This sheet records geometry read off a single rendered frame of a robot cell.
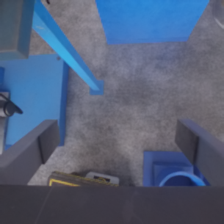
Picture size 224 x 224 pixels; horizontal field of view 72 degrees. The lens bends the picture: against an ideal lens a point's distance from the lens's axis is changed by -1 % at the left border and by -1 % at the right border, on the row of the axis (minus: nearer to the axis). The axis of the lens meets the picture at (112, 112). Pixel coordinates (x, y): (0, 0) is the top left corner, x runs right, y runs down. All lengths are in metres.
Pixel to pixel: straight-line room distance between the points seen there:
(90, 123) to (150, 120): 0.53
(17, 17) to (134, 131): 1.13
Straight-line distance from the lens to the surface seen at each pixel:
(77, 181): 1.17
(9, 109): 1.18
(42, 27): 0.68
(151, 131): 1.38
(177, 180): 1.31
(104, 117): 1.40
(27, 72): 1.67
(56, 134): 0.16
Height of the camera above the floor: 1.37
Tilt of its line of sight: 79 degrees down
